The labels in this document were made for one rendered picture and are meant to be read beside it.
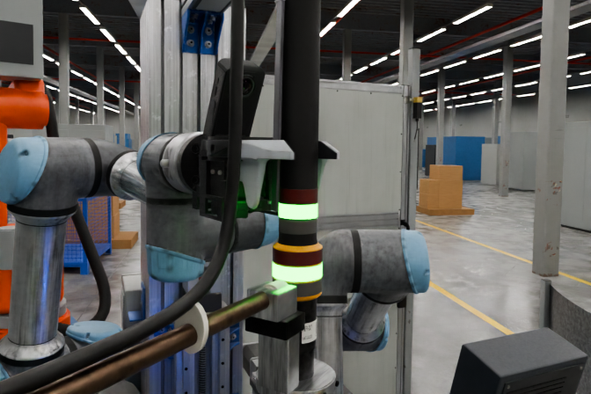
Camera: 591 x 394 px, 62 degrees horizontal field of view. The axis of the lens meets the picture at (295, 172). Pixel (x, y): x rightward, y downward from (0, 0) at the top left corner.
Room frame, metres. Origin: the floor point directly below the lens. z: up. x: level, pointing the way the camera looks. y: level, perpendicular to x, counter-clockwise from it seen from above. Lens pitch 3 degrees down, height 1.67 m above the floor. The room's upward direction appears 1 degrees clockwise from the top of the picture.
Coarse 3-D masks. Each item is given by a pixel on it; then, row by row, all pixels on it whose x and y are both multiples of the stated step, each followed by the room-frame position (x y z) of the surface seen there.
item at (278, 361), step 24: (264, 288) 0.39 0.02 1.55; (288, 288) 0.39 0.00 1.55; (264, 312) 0.38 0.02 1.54; (288, 312) 0.39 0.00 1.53; (264, 336) 0.40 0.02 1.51; (288, 336) 0.38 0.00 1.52; (264, 360) 0.40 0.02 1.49; (288, 360) 0.39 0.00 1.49; (264, 384) 0.40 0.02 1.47; (288, 384) 0.39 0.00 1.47; (312, 384) 0.40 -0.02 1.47; (336, 384) 0.42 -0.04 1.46
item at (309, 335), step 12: (312, 300) 0.42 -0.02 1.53; (312, 312) 0.42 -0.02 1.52; (312, 324) 0.42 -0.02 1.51; (300, 336) 0.41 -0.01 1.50; (312, 336) 0.42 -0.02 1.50; (300, 348) 0.41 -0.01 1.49; (312, 348) 0.42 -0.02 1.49; (300, 360) 0.41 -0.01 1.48; (312, 360) 0.42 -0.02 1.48; (300, 372) 0.41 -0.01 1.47; (312, 372) 0.42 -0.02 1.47
